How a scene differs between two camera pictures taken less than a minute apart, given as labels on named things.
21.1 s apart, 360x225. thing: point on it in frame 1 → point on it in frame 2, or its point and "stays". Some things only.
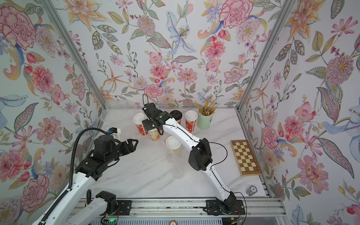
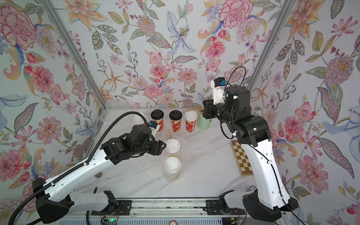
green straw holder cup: [203, 122] stays
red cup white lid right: [191, 116] stays
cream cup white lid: [154, 134] → [172, 166]
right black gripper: [147, 125] → [212, 108]
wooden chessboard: [245, 158] stays
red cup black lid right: [177, 115] stays
